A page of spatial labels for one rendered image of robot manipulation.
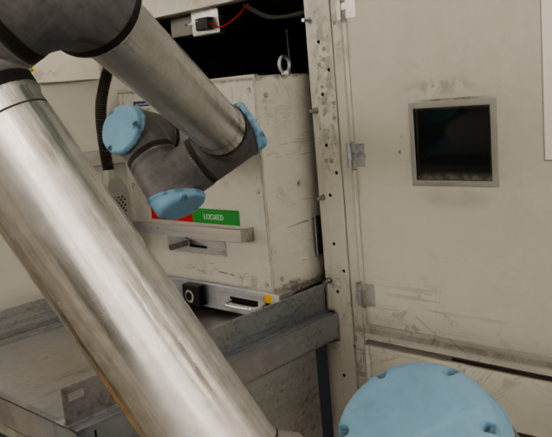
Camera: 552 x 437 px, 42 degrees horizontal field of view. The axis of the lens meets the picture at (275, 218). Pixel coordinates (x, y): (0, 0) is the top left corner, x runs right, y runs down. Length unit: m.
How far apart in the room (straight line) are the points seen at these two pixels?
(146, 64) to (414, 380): 0.47
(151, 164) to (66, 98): 0.81
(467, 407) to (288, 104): 1.04
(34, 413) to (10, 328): 0.49
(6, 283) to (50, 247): 1.35
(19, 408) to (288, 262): 0.63
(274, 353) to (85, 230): 0.88
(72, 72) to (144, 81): 1.11
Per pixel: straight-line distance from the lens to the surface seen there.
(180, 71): 0.95
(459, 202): 1.40
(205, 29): 1.85
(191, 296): 1.73
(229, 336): 1.46
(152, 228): 1.79
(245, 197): 1.58
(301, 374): 1.63
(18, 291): 2.05
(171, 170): 1.24
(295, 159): 1.61
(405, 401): 0.70
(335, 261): 1.63
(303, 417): 1.67
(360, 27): 1.49
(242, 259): 1.63
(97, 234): 0.70
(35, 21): 0.74
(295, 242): 1.62
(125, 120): 1.29
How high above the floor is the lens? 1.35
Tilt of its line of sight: 10 degrees down
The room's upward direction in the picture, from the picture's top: 5 degrees counter-clockwise
